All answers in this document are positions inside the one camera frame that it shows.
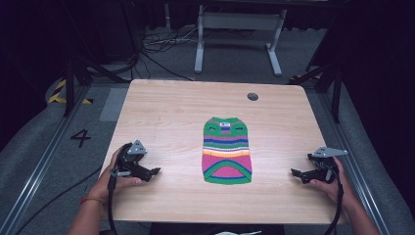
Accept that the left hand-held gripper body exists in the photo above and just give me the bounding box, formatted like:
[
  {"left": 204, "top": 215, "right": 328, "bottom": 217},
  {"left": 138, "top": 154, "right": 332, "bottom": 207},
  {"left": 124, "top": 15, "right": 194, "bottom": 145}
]
[{"left": 115, "top": 139, "right": 150, "bottom": 179}]

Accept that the person's right hand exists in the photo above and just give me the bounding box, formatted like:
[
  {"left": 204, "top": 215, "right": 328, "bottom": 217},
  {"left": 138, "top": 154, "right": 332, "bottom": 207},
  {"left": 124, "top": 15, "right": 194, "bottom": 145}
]
[{"left": 308, "top": 156, "right": 359, "bottom": 211}]

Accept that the striped knitted pet sweater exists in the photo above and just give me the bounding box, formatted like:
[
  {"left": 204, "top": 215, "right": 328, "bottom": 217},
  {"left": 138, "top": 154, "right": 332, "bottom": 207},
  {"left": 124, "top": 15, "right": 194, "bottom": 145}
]
[{"left": 201, "top": 116, "right": 254, "bottom": 186}]

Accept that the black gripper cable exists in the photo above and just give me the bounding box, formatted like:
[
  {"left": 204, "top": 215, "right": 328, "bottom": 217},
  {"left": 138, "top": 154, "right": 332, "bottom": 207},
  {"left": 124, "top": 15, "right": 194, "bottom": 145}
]
[
  {"left": 106, "top": 167, "right": 132, "bottom": 235},
  {"left": 322, "top": 163, "right": 346, "bottom": 235}
]

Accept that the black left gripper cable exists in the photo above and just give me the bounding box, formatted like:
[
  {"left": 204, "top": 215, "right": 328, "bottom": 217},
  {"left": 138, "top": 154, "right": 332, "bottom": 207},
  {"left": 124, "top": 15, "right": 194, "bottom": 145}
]
[{"left": 106, "top": 167, "right": 132, "bottom": 235}]

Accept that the orange wrist bracelet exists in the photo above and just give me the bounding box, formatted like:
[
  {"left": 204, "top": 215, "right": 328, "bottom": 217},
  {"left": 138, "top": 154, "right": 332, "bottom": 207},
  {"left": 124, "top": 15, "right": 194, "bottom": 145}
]
[{"left": 79, "top": 195, "right": 108, "bottom": 207}]

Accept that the person's dark clothing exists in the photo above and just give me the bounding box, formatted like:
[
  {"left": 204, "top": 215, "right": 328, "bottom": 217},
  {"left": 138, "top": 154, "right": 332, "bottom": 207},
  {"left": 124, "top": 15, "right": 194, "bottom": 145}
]
[{"left": 149, "top": 222, "right": 287, "bottom": 235}]

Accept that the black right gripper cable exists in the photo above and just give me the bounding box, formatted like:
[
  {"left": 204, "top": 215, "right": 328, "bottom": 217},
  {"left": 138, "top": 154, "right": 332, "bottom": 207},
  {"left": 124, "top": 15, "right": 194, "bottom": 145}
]
[{"left": 322, "top": 163, "right": 346, "bottom": 235}]

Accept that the yellow black hazard tape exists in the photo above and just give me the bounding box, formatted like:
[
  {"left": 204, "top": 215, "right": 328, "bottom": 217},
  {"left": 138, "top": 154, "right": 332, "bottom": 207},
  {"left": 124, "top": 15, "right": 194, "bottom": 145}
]
[{"left": 47, "top": 78, "right": 94, "bottom": 106}]

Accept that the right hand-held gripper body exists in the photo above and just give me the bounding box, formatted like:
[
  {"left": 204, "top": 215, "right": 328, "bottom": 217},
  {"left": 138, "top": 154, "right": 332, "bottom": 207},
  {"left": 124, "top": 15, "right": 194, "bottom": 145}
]
[{"left": 306, "top": 146, "right": 349, "bottom": 184}]

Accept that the black floor cable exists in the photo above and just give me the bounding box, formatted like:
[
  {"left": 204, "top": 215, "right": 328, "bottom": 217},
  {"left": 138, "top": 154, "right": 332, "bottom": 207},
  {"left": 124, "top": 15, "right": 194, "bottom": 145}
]
[{"left": 14, "top": 165, "right": 104, "bottom": 235}]

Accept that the black metal stand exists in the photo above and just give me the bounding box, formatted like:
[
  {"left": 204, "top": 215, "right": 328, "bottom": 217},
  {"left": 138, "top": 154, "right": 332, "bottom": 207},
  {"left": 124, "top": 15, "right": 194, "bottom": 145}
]
[
  {"left": 288, "top": 62, "right": 345, "bottom": 124},
  {"left": 62, "top": 53, "right": 132, "bottom": 118}
]

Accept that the tangle of floor cables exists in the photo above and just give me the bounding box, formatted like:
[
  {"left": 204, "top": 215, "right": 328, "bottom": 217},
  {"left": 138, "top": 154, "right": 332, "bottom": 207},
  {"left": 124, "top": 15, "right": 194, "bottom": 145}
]
[{"left": 139, "top": 24, "right": 201, "bottom": 82}]

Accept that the person's left hand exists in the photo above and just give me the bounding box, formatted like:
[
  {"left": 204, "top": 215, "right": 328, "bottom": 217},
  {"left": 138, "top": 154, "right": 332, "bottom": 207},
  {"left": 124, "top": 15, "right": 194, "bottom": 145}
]
[{"left": 87, "top": 146, "right": 143, "bottom": 206}]

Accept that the white metal desk frame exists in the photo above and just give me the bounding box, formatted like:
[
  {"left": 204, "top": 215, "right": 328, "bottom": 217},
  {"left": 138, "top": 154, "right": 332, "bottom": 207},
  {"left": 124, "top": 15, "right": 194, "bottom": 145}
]
[{"left": 194, "top": 4, "right": 289, "bottom": 78}]

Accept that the metal floor rail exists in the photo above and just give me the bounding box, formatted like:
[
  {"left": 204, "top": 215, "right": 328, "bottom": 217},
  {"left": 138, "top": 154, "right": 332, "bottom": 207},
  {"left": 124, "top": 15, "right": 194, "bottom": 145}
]
[
  {"left": 0, "top": 85, "right": 90, "bottom": 235},
  {"left": 317, "top": 92, "right": 392, "bottom": 235}
]

